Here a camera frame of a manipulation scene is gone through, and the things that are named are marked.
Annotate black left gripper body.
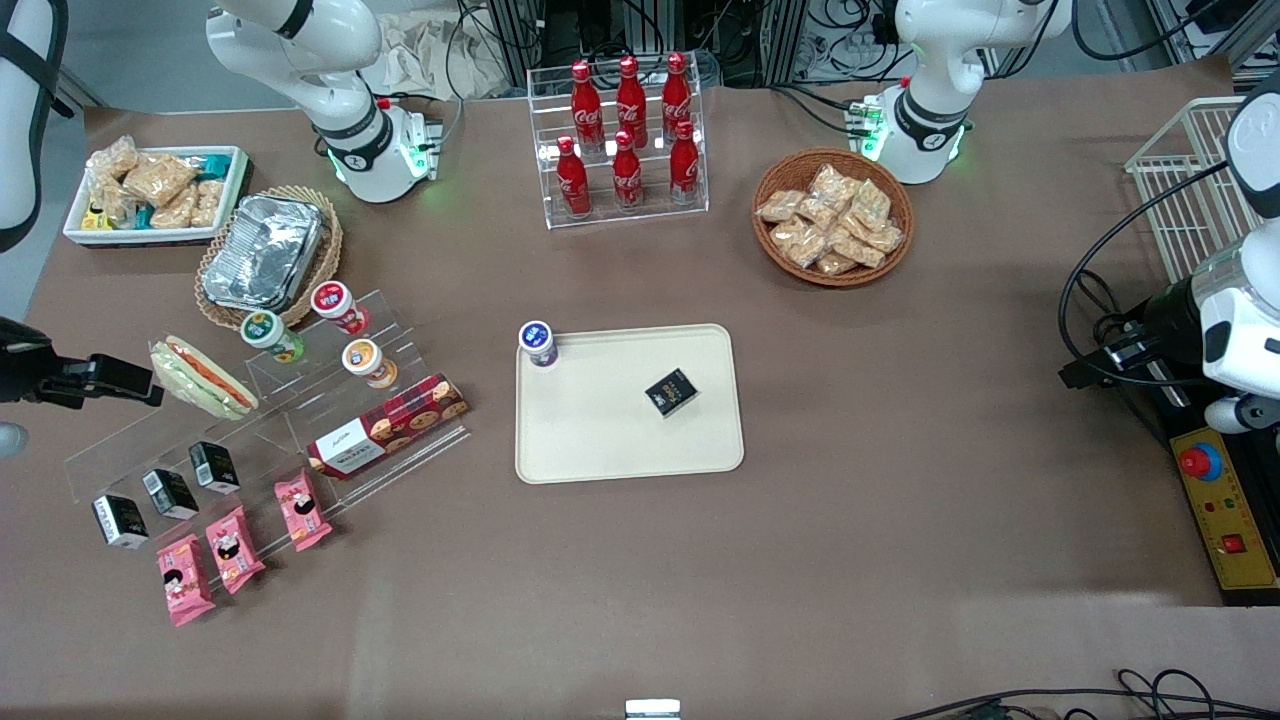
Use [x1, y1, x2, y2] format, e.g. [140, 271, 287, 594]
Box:
[1128, 274, 1207, 363]

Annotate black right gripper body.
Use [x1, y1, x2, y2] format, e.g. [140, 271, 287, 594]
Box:
[0, 316, 63, 405]

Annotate triangle sandwich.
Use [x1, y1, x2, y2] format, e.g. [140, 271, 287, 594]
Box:
[149, 334, 260, 422]

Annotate beige plastic tray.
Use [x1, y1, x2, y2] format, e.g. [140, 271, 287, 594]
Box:
[514, 322, 747, 486]

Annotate small black drink carton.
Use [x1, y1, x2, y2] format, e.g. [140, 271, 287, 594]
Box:
[91, 493, 150, 551]
[141, 467, 200, 522]
[188, 440, 242, 496]

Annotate red emergency stop button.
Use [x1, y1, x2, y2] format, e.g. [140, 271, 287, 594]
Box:
[1179, 441, 1224, 482]

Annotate green lid yogurt cup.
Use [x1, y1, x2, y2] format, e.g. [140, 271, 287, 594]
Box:
[239, 309, 305, 364]

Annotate clear acrylic stepped shelf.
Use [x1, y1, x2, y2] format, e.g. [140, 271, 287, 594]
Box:
[63, 288, 473, 549]

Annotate clear bag brown snack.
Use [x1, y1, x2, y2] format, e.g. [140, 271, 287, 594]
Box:
[89, 180, 137, 227]
[149, 186, 199, 231]
[87, 135, 140, 187]
[121, 152, 199, 209]
[189, 178, 227, 229]

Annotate silver foil container stack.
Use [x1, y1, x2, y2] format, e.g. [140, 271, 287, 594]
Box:
[202, 194, 325, 314]

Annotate yellow control box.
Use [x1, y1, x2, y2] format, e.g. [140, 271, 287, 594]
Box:
[1169, 426, 1280, 592]

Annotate pink snack packet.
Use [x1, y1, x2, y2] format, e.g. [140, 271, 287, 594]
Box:
[156, 533, 217, 629]
[274, 469, 334, 554]
[205, 504, 267, 597]

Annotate white rectangular snack bin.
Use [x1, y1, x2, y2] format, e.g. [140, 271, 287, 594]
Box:
[61, 144, 252, 249]

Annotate red lid yogurt cup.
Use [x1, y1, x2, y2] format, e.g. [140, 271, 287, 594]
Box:
[309, 279, 370, 337]

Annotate oval wicker basket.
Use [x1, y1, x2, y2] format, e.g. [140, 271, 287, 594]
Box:
[194, 184, 345, 332]

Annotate orange lid yogurt cup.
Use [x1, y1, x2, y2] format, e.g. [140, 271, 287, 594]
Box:
[341, 337, 399, 390]

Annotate red plaid cookie box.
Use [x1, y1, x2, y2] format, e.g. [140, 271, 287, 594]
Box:
[306, 372, 470, 480]

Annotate round wicker basket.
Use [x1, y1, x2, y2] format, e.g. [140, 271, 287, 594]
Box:
[751, 147, 916, 290]

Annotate small black box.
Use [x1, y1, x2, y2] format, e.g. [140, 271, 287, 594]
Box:
[644, 367, 699, 419]

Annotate blue lid yogurt cup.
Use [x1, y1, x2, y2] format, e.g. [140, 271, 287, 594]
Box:
[517, 319, 560, 370]

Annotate crumpled beige cloth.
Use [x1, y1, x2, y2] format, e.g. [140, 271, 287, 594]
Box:
[368, 12, 503, 102]

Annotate red cola bottle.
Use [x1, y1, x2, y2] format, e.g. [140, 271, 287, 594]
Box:
[668, 119, 702, 207]
[615, 54, 649, 150]
[555, 135, 593, 219]
[610, 129, 644, 212]
[569, 59, 605, 154]
[661, 51, 694, 142]

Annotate clear acrylic bottle rack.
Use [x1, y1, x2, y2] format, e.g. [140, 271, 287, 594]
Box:
[526, 61, 710, 232]

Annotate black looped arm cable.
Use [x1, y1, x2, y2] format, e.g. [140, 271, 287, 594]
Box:
[1057, 160, 1237, 391]

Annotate white wire basket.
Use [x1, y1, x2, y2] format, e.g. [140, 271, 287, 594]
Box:
[1124, 96, 1263, 287]

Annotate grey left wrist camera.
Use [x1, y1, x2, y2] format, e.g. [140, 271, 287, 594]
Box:
[1204, 393, 1280, 435]

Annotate black floor cables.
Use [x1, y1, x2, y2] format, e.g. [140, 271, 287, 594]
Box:
[888, 667, 1280, 720]

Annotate aluminium frame with cables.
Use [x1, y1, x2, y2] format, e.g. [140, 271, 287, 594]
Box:
[455, 0, 901, 91]

